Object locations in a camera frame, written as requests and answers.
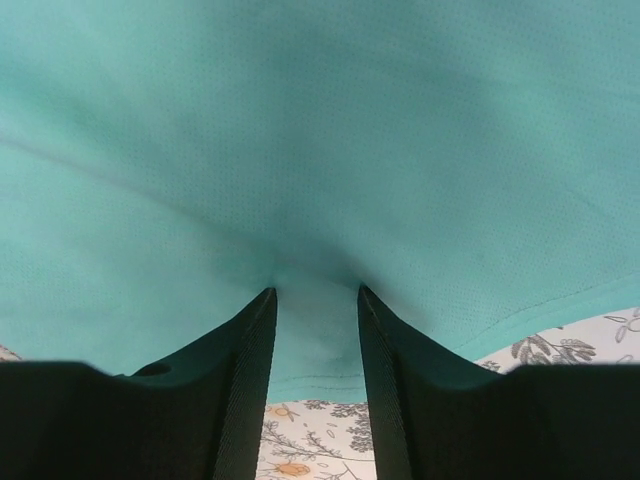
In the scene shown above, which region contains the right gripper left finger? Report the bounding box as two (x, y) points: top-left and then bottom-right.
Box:
(1, 288), (277, 479)

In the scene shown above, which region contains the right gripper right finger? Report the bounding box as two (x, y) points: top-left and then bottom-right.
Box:
(357, 287), (639, 479)

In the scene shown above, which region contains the teal t shirt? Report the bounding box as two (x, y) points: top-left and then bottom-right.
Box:
(1, 1), (639, 402)

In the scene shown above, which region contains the floral table mat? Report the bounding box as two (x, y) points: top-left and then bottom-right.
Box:
(0, 307), (640, 480)

